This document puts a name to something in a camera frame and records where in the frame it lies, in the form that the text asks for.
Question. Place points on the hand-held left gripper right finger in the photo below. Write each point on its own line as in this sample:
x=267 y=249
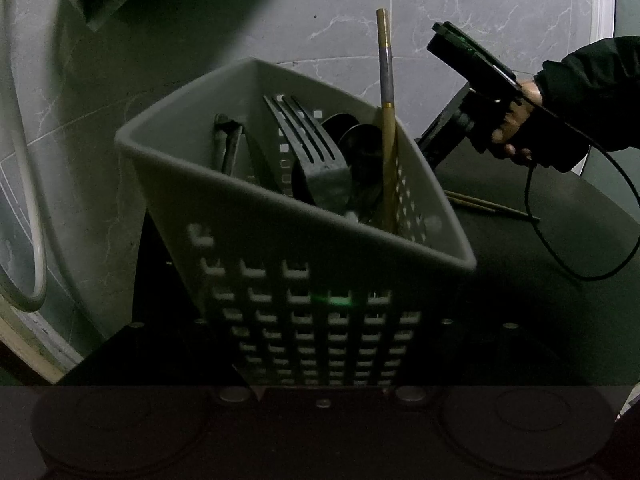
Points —
x=480 y=360

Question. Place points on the person's right forearm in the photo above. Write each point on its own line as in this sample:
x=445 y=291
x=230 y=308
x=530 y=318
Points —
x=600 y=90

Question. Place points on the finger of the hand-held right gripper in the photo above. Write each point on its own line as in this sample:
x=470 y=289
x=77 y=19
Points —
x=442 y=132

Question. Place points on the gold and silver chopstick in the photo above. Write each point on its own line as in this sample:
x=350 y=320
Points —
x=386 y=85

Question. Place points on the person's right hand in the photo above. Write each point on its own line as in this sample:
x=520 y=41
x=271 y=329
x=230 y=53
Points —
x=515 y=120

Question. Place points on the white perforated utensil basket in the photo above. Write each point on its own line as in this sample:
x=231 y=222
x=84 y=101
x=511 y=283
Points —
x=225 y=220

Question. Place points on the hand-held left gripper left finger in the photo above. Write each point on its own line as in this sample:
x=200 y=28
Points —
x=165 y=360

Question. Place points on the white baseboard strip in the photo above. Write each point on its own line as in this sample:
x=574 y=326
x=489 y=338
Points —
x=602 y=0

